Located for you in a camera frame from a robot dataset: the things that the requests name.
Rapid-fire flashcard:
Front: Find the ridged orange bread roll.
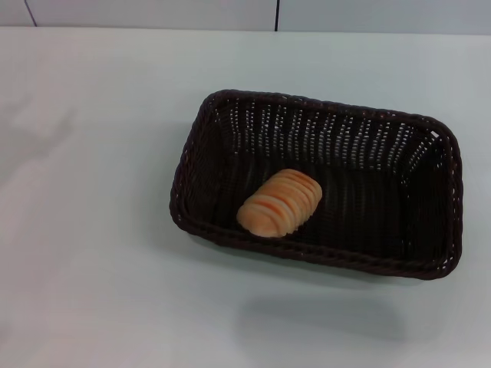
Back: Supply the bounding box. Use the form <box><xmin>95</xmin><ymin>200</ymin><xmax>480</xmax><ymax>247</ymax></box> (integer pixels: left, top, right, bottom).
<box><xmin>236</xmin><ymin>168</ymin><xmax>323</xmax><ymax>238</ymax></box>

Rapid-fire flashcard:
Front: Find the dark brown woven basket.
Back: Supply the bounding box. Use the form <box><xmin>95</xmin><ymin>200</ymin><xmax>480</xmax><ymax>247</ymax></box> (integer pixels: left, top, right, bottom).
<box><xmin>167</xmin><ymin>89</ymin><xmax>464</xmax><ymax>281</ymax></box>

